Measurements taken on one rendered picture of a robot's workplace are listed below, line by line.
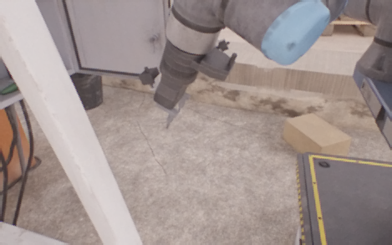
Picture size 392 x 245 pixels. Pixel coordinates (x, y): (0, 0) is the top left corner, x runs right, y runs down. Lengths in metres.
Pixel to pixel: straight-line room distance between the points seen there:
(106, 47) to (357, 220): 0.99
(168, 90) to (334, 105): 1.65
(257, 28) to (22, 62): 0.36
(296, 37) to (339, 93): 1.71
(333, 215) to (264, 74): 1.23
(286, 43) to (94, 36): 0.84
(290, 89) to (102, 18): 1.37
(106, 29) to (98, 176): 0.59
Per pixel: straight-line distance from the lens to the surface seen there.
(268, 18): 0.41
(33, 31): 0.56
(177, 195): 1.52
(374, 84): 0.96
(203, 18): 0.48
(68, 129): 0.60
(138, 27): 1.04
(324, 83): 2.08
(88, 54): 1.19
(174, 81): 0.56
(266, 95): 2.13
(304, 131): 1.79
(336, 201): 1.13
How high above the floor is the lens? 1.07
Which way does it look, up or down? 32 degrees down
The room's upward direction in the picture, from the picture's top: 1 degrees counter-clockwise
